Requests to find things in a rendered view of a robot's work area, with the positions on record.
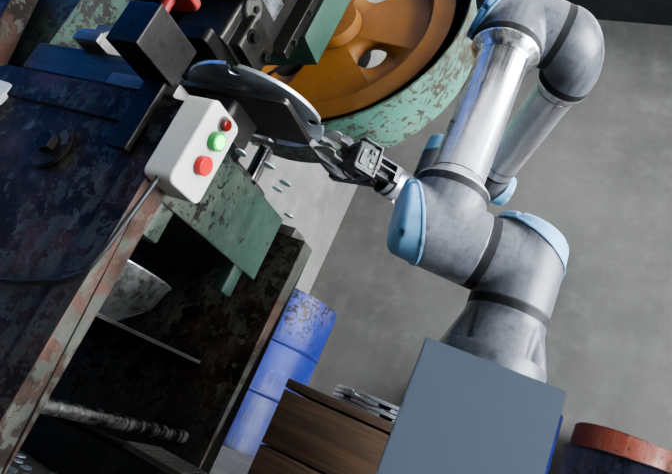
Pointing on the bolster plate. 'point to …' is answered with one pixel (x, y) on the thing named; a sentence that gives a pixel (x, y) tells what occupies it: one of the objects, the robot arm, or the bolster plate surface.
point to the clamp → (95, 39)
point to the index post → (259, 163)
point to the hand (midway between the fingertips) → (309, 137)
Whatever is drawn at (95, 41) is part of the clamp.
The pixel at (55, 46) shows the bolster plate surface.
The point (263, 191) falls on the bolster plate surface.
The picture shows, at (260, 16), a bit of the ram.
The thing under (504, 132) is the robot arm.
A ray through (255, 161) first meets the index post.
